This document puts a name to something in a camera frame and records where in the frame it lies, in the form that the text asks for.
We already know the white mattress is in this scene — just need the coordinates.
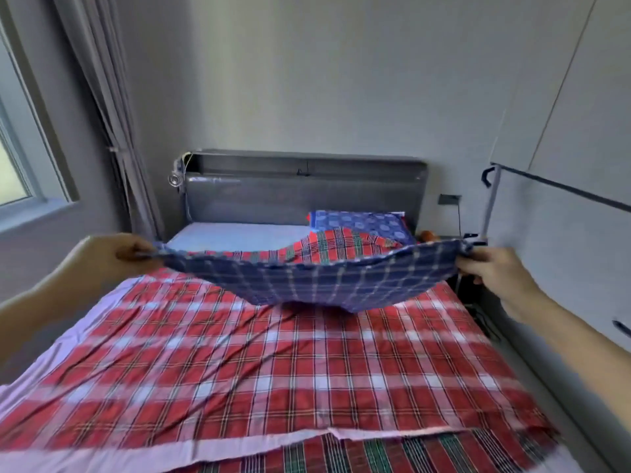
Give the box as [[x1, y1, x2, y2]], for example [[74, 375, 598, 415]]
[[165, 222, 318, 255]]

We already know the white wardrobe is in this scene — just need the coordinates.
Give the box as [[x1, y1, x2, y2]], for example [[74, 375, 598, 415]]
[[474, 0, 631, 473]]

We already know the person's right hand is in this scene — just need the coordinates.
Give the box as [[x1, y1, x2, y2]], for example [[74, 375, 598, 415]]
[[456, 246, 544, 322]]

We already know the red plaid bed sheet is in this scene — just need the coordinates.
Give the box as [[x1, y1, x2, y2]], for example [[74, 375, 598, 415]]
[[0, 267, 564, 473]]

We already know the blue plaid cloth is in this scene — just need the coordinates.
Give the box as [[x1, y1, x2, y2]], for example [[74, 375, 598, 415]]
[[153, 237, 475, 314]]

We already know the white cable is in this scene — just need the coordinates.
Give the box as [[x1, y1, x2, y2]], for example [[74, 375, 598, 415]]
[[179, 151, 194, 224]]

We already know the person's left forearm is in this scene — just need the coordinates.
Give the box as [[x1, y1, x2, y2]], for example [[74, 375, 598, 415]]
[[0, 247, 87, 368]]

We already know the grey curtain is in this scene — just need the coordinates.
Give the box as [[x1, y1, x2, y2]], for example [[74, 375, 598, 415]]
[[49, 0, 166, 243]]

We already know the person's left hand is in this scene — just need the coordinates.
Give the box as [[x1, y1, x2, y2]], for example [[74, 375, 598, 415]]
[[73, 233, 164, 291]]

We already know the blue patterned pillow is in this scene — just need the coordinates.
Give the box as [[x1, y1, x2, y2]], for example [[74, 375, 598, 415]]
[[308, 210, 416, 245]]

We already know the white framed window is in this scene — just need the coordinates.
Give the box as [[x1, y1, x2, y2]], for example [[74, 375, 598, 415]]
[[0, 14, 81, 235]]

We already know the red green plaid pillow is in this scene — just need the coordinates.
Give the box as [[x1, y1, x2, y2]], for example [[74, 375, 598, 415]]
[[204, 228, 416, 265]]

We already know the red green plaid cloth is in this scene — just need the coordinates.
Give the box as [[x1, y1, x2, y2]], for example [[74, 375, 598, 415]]
[[185, 428, 560, 473]]

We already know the grey upholstered headboard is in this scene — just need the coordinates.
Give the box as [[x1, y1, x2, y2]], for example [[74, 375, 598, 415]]
[[181, 149, 429, 233]]

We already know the person's right forearm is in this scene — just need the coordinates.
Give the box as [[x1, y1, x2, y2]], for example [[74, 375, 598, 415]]
[[513, 286, 631, 435]]

